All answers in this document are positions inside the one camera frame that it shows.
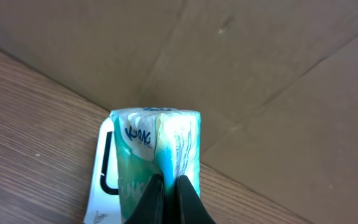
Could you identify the teal tissue pack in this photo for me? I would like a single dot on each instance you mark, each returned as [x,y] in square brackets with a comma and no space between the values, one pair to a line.
[150,141]

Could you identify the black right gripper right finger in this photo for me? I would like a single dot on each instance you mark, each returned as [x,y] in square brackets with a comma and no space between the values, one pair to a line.
[189,208]

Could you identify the white barcode scanner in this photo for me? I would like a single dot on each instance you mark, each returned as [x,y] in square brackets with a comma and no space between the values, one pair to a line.
[103,203]

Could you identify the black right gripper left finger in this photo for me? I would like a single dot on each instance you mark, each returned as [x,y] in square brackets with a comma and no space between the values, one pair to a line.
[149,210]

